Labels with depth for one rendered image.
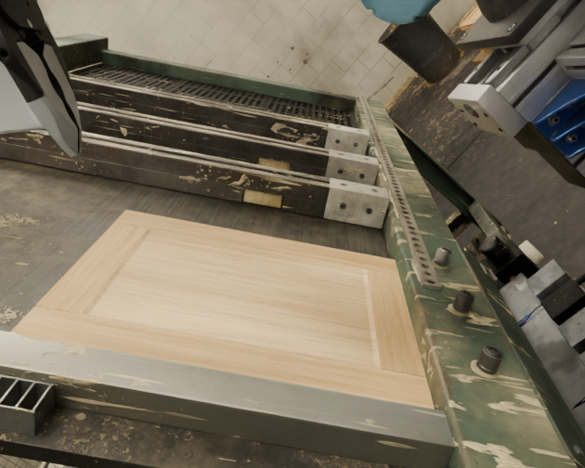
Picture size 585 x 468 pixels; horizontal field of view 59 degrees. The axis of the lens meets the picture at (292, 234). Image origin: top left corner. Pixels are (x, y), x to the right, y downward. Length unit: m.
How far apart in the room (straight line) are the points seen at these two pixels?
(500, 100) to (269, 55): 5.18
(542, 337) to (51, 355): 0.64
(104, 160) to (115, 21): 5.11
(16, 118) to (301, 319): 0.43
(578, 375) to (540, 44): 0.49
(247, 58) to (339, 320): 5.37
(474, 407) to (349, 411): 0.14
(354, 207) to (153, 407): 0.65
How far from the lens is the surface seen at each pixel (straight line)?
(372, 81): 6.12
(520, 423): 0.63
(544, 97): 0.93
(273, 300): 0.74
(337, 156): 1.29
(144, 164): 1.11
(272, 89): 2.29
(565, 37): 0.94
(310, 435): 0.55
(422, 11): 0.83
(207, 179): 1.08
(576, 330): 0.77
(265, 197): 1.08
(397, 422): 0.57
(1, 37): 0.43
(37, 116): 0.45
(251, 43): 6.00
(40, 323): 0.68
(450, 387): 0.63
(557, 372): 0.78
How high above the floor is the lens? 1.27
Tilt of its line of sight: 13 degrees down
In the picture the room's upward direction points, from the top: 51 degrees counter-clockwise
